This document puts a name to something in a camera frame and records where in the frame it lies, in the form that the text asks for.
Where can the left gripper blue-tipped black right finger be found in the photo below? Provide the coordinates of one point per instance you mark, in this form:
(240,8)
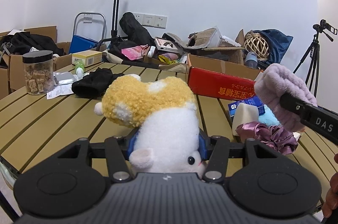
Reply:
(217,150)

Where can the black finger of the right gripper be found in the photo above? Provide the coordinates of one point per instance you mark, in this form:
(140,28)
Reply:
(320,120)

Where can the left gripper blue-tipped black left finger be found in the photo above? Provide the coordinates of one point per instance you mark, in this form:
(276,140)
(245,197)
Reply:
(116,151)

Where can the white foam tape roll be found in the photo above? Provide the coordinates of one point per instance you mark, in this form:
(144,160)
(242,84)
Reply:
(244,113)

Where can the purple satin scrunchie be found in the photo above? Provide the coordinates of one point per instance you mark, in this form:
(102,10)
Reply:
(275,137)

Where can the pink fluffy headband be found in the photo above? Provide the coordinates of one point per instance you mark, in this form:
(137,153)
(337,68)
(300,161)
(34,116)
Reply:
(278,88)

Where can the yellow white plush hamster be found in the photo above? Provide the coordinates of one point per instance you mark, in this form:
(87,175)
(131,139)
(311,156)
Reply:
(165,114)

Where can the person's hand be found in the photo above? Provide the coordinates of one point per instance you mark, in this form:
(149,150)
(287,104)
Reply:
(331,199)

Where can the light blue fluffy cloth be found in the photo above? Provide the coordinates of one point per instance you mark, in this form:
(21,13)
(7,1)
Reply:
(268,118)

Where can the red cardboard box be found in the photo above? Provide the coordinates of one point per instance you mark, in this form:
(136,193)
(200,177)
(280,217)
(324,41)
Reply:
(220,79)

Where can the black cloth on table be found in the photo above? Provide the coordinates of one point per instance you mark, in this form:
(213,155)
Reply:
(95,83)

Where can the dark blue cushion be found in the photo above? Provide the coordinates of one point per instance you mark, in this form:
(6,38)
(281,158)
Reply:
(278,44)

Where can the white paper receipt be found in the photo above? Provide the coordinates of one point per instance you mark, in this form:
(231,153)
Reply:
(61,90)

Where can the wicker ball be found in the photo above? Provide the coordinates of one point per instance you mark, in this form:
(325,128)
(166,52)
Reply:
(255,42)

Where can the small green white bottle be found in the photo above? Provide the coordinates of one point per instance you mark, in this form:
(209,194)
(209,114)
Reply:
(79,69)

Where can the yellow paper box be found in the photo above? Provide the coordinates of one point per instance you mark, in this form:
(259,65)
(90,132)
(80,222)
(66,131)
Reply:
(87,58)

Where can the clear jar with snacks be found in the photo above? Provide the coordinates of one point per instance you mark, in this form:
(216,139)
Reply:
(38,71)

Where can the silver folding step stool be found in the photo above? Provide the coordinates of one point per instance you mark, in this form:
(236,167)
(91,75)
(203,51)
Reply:
(88,30)

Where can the camera tripod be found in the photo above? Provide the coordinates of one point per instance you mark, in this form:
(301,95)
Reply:
(313,52)

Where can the black bag by wall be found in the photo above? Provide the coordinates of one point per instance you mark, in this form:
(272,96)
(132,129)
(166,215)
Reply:
(135,31)

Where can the wall socket panel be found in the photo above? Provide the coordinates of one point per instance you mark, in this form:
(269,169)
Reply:
(148,20)

